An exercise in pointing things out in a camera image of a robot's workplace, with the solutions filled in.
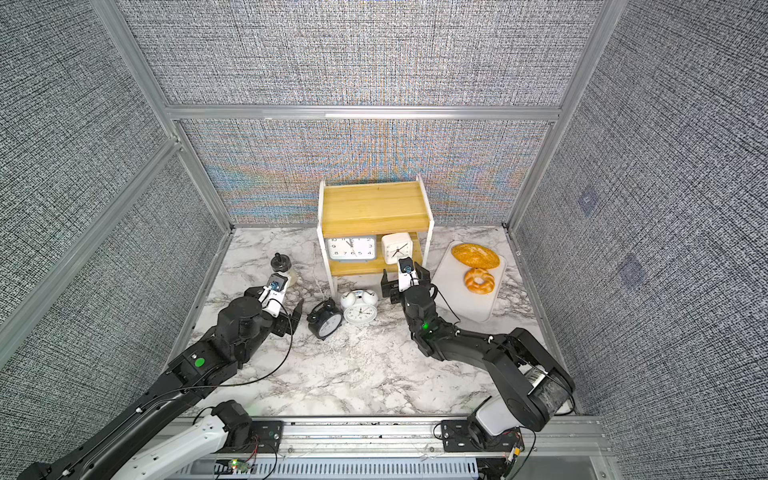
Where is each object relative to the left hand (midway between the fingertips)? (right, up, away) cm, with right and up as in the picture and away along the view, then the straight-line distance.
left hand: (290, 291), depth 72 cm
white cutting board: (+46, +1, +33) cm, 56 cm away
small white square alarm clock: (+27, +11, +13) cm, 32 cm away
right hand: (+28, +7, +11) cm, 31 cm away
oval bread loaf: (+55, +9, +32) cm, 64 cm away
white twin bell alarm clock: (+16, -6, +15) cm, 23 cm away
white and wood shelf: (+20, +21, +6) cm, 29 cm away
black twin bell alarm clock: (+6, -9, +13) cm, 17 cm away
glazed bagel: (+56, 0, +30) cm, 63 cm away
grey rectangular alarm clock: (+14, +11, +13) cm, 22 cm away
